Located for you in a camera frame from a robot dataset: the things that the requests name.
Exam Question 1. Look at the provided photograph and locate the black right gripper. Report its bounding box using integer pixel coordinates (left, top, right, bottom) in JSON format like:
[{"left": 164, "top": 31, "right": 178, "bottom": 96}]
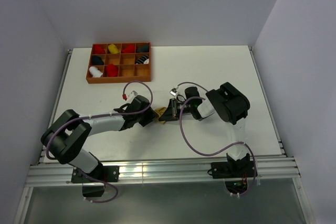
[{"left": 160, "top": 98, "right": 193, "bottom": 122}]

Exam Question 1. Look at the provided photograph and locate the beige sock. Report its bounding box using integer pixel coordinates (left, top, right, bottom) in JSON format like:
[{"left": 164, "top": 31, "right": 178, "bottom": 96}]
[{"left": 154, "top": 107, "right": 167, "bottom": 124}]

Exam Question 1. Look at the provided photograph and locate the dark navy rolled sock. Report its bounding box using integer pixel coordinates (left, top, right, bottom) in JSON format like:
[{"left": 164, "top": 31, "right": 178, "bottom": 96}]
[{"left": 91, "top": 55, "right": 104, "bottom": 66}]

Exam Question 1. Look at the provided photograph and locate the yellow rolled sock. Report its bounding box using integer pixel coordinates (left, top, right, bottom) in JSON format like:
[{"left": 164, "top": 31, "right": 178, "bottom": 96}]
[{"left": 108, "top": 44, "right": 120, "bottom": 54}]

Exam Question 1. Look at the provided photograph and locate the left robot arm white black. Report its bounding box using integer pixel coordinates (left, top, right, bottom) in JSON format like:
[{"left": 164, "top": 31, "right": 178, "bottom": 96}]
[{"left": 41, "top": 95, "right": 158, "bottom": 182}]

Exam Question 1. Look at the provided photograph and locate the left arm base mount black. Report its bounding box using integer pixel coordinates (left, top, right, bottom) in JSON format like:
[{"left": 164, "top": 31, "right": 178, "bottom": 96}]
[{"left": 71, "top": 166, "right": 120, "bottom": 203}]

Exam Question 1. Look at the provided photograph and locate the red rolled sock left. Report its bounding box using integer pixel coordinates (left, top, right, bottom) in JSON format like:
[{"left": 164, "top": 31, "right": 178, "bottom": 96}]
[{"left": 93, "top": 45, "right": 106, "bottom": 54}]

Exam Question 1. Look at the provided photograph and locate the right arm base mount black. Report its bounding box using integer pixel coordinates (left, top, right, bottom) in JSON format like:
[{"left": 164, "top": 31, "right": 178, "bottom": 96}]
[{"left": 207, "top": 161, "right": 258, "bottom": 195}]

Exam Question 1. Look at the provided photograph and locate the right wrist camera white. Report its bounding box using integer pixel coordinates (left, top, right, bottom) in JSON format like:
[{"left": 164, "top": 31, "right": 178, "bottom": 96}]
[{"left": 170, "top": 87, "right": 179, "bottom": 98}]

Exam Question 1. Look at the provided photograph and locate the red rolled sock middle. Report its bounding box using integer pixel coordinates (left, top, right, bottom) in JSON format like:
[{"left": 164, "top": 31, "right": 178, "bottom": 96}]
[{"left": 121, "top": 44, "right": 135, "bottom": 54}]

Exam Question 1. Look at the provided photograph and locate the red rolled sock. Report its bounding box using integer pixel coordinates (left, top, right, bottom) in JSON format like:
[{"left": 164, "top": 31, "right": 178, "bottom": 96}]
[
  {"left": 121, "top": 44, "right": 135, "bottom": 54},
  {"left": 93, "top": 45, "right": 106, "bottom": 54}
]

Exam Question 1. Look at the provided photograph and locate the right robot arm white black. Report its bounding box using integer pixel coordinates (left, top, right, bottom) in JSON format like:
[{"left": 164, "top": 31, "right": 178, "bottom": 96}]
[{"left": 159, "top": 82, "right": 256, "bottom": 177}]

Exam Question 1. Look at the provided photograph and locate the black white striped rolled sock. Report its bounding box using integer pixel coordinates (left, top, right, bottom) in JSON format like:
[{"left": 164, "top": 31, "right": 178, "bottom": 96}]
[{"left": 135, "top": 55, "right": 150, "bottom": 65}]

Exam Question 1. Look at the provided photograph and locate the dark teal rolled sock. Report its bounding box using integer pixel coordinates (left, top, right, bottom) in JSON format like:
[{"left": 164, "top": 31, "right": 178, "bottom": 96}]
[{"left": 136, "top": 44, "right": 150, "bottom": 53}]

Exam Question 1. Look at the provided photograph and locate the wooden compartment tray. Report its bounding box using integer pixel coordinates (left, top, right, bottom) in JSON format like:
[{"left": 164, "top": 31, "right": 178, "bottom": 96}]
[{"left": 86, "top": 42, "right": 152, "bottom": 84}]

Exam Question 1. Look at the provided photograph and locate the red santa sock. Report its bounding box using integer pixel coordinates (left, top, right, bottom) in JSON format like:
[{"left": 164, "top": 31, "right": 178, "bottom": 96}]
[{"left": 106, "top": 64, "right": 119, "bottom": 77}]

